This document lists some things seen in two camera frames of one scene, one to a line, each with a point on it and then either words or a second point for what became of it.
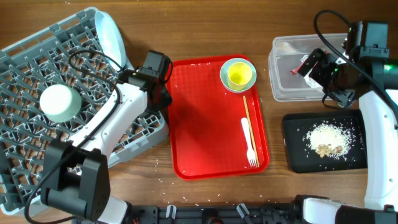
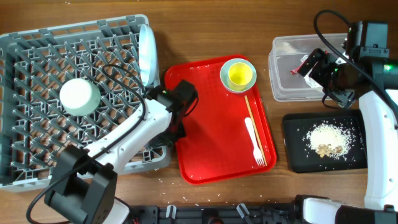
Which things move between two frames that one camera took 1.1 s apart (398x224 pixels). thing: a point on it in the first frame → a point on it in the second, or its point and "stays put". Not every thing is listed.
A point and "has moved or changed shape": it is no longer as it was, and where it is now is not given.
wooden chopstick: (250, 130) has moved or changed shape
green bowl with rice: (60, 103) → (79, 97)
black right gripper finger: (319, 66) stays put
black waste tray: (324, 140) stays put
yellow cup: (239, 74) stays put
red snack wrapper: (296, 70) stays put
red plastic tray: (207, 131) has moved or changed shape
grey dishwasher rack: (67, 53) has moved or changed shape
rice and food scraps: (328, 139) stays put
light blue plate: (110, 40) → (147, 54)
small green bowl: (224, 74) stays put
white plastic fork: (250, 154) has moved or changed shape
